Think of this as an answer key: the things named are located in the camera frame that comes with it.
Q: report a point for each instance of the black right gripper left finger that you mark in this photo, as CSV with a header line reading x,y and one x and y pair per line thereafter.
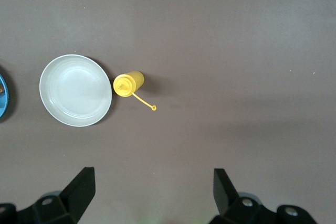
x,y
81,190

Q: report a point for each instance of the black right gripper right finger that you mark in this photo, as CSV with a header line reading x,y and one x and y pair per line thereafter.
x,y
224,192

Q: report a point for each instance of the blue round plate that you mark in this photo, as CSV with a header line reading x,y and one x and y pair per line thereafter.
x,y
4,103

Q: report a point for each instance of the yellow squeeze bottle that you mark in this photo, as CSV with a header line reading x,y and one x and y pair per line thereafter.
x,y
128,82

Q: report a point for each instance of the beige round plate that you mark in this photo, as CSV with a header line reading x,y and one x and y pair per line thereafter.
x,y
76,90

